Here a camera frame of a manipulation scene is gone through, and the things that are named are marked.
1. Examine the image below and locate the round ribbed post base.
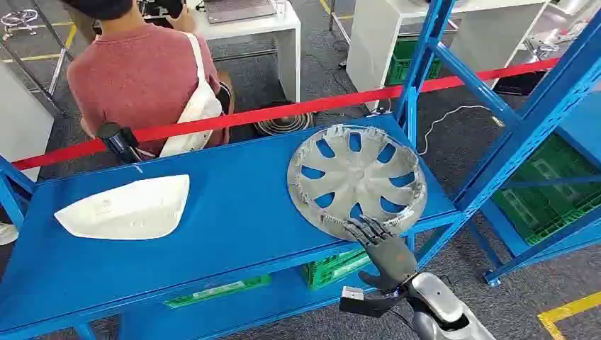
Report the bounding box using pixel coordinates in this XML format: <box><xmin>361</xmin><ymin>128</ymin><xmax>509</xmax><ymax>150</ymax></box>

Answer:
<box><xmin>253</xmin><ymin>101</ymin><xmax>315</xmax><ymax>137</ymax></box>

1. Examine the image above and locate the white car mirror cover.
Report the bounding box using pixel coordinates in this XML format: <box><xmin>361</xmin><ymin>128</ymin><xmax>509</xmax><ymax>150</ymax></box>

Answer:
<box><xmin>54</xmin><ymin>174</ymin><xmax>191</xmax><ymax>241</ymax></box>

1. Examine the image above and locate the metal frame stand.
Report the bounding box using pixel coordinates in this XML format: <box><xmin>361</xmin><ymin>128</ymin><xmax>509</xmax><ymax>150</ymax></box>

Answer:
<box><xmin>0</xmin><ymin>0</ymin><xmax>79</xmax><ymax>116</ymax></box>

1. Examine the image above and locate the silver wheel hubcap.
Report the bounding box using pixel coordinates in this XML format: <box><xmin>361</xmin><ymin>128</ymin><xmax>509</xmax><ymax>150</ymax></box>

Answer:
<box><xmin>286</xmin><ymin>124</ymin><xmax>428</xmax><ymax>242</ymax></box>

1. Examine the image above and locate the grey laptop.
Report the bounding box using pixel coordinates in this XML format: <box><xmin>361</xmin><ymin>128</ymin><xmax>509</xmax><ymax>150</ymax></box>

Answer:
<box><xmin>204</xmin><ymin>0</ymin><xmax>278</xmax><ymax>24</ymax></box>

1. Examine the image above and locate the white desk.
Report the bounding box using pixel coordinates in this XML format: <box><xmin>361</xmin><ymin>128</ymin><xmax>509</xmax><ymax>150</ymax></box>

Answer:
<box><xmin>185</xmin><ymin>0</ymin><xmax>303</xmax><ymax>103</ymax></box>

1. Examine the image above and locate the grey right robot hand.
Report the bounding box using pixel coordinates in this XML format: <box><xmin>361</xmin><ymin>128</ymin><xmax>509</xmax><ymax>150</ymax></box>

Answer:
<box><xmin>342</xmin><ymin>215</ymin><xmax>420</xmax><ymax>294</ymax></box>

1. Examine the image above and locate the black barrier post head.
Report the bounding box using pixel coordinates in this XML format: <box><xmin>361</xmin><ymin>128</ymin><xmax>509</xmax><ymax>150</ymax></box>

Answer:
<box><xmin>96</xmin><ymin>123</ymin><xmax>142</xmax><ymax>165</ymax></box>

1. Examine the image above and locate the blue metal shelf rack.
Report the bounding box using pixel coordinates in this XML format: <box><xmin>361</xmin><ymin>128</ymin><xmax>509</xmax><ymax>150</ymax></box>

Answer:
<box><xmin>481</xmin><ymin>91</ymin><xmax>601</xmax><ymax>287</ymax></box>
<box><xmin>0</xmin><ymin>0</ymin><xmax>601</xmax><ymax>340</ymax></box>

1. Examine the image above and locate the white floor cable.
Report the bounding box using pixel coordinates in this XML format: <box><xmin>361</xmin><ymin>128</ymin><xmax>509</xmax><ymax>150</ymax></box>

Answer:
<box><xmin>417</xmin><ymin>103</ymin><xmax>505</xmax><ymax>157</ymax></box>

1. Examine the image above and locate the green plastic crate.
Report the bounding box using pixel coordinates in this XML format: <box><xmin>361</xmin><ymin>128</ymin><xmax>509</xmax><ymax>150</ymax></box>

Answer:
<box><xmin>300</xmin><ymin>249</ymin><xmax>376</xmax><ymax>291</ymax></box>
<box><xmin>163</xmin><ymin>274</ymin><xmax>272</xmax><ymax>310</ymax></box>
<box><xmin>490</xmin><ymin>133</ymin><xmax>601</xmax><ymax>246</ymax></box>
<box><xmin>385</xmin><ymin>37</ymin><xmax>442</xmax><ymax>87</ymax></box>

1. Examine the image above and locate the white panel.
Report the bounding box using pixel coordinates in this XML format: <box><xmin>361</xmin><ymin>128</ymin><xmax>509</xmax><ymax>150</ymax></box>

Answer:
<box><xmin>0</xmin><ymin>61</ymin><xmax>55</xmax><ymax>181</ymax></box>

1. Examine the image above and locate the red barrier belt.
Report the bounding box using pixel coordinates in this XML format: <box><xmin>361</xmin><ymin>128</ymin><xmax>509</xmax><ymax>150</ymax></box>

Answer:
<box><xmin>11</xmin><ymin>57</ymin><xmax>560</xmax><ymax>172</ymax></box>

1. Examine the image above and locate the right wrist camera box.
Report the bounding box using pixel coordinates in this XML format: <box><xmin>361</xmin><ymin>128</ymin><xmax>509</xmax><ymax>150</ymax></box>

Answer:
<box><xmin>339</xmin><ymin>286</ymin><xmax>410</xmax><ymax>319</ymax></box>

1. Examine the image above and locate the white table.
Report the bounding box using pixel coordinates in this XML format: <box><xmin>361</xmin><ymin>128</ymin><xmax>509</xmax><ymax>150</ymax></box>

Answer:
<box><xmin>346</xmin><ymin>0</ymin><xmax>553</xmax><ymax>111</ymax></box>

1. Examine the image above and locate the person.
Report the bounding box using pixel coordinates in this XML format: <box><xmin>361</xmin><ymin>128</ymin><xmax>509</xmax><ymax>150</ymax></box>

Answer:
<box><xmin>58</xmin><ymin>0</ymin><xmax>236</xmax><ymax>158</ymax></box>

